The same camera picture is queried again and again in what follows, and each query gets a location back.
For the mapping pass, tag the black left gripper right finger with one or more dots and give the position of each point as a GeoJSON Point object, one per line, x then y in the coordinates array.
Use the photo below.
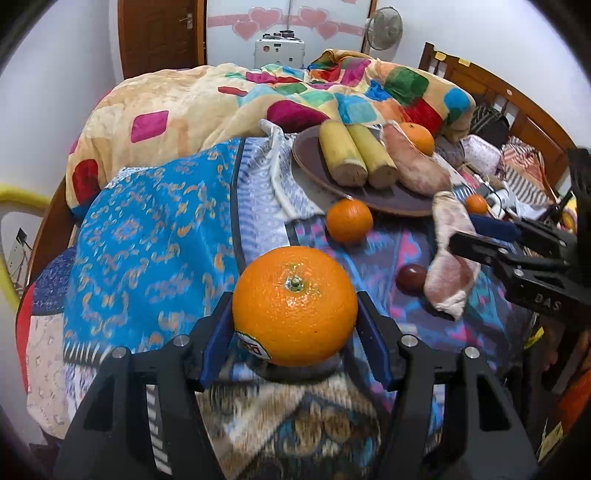
{"type": "Point", "coordinates": [451, 418]}

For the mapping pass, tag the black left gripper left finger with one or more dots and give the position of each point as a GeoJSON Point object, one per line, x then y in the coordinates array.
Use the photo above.
{"type": "Point", "coordinates": [109, 437]}

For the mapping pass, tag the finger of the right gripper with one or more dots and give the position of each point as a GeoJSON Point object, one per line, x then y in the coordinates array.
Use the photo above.
{"type": "Point", "coordinates": [551, 286]}
{"type": "Point", "coordinates": [545, 240]}

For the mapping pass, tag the long sugarcane piece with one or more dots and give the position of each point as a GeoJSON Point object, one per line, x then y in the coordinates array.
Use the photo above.
{"type": "Point", "coordinates": [383, 172]}

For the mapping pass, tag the large orange with sticker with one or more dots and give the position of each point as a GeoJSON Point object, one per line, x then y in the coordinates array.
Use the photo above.
{"type": "Point", "coordinates": [294, 307]}

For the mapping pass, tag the striped cloth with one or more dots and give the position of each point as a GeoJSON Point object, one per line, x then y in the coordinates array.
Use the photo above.
{"type": "Point", "coordinates": [525, 174]}

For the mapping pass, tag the wooden headboard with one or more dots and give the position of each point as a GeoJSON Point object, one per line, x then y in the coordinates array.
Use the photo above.
{"type": "Point", "coordinates": [528, 121]}

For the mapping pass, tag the white power strip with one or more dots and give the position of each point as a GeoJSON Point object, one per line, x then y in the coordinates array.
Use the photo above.
{"type": "Point", "coordinates": [499, 201]}

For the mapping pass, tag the tiny orange by pomelo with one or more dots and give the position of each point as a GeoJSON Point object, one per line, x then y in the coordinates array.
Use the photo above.
{"type": "Point", "coordinates": [477, 205]}

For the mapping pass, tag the pink white pouch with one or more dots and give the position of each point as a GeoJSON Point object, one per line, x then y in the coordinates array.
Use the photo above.
{"type": "Point", "coordinates": [481, 155]}

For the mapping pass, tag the black bag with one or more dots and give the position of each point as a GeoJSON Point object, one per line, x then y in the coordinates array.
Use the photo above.
{"type": "Point", "coordinates": [490, 125]}

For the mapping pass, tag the orange on plate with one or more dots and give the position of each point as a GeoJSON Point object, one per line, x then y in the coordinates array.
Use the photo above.
{"type": "Point", "coordinates": [420, 136]}

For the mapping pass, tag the blue patterned bed cloth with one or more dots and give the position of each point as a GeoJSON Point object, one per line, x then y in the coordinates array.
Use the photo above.
{"type": "Point", "coordinates": [157, 249]}

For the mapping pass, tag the small mandarin orange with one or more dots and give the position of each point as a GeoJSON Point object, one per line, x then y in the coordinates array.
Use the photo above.
{"type": "Point", "coordinates": [349, 221]}

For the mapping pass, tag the short sugarcane piece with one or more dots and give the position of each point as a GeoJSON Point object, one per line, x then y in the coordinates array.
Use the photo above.
{"type": "Point", "coordinates": [343, 159]}

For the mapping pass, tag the standing electric fan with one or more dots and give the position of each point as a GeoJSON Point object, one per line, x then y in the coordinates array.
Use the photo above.
{"type": "Point", "coordinates": [383, 30]}

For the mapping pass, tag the yellow framed object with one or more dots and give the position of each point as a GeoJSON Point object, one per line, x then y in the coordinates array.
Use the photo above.
{"type": "Point", "coordinates": [16, 250]}

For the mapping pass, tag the brown round plate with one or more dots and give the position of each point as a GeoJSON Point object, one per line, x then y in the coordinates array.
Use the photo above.
{"type": "Point", "coordinates": [398, 200]}

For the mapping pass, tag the white appliance box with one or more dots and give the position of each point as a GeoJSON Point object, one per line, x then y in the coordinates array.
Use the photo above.
{"type": "Point", "coordinates": [282, 48]}

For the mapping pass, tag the colourful patchwork blanket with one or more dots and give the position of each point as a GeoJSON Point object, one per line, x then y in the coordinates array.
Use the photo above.
{"type": "Point", "coordinates": [153, 118]}

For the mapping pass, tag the brown wooden door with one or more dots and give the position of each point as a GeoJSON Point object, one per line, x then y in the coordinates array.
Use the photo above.
{"type": "Point", "coordinates": [160, 34]}

